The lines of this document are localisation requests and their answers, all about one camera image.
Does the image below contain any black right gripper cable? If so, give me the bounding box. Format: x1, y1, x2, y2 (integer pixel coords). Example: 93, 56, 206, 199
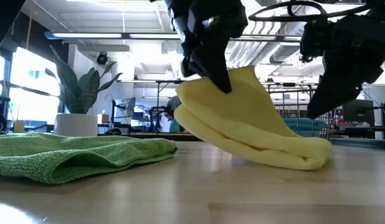
247, 0, 374, 23

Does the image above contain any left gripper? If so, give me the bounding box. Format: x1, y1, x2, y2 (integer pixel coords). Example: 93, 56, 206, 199
163, 0, 249, 95

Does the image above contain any wire basket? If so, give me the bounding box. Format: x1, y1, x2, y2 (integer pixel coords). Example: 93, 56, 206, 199
266, 88, 336, 140

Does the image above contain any yellow box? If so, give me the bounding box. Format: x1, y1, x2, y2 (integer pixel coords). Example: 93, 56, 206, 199
13, 119, 26, 134

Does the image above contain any black monitor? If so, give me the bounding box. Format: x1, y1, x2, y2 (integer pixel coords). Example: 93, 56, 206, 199
341, 98, 376, 127

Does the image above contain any dark office desk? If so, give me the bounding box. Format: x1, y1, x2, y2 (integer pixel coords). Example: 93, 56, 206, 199
334, 124, 385, 139

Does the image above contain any green snake plant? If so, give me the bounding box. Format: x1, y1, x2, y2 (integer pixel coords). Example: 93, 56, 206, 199
44, 45, 123, 115

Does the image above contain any yellow microfiber towel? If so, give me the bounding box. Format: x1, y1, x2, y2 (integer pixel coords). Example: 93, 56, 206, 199
173, 65, 334, 172

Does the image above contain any dark green microfiber towel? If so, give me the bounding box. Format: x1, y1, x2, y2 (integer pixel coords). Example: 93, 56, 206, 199
0, 132, 179, 186

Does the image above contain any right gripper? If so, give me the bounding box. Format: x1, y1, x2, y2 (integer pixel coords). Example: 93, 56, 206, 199
299, 12, 385, 121

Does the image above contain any teal microfiber towel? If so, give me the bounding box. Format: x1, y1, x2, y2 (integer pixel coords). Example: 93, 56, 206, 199
284, 117, 326, 131

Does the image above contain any grey background monitor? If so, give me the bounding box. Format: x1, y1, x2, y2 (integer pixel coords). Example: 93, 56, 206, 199
113, 96, 136, 119

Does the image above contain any white plant pot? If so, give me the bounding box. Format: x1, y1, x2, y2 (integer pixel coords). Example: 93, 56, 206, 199
54, 113, 99, 138

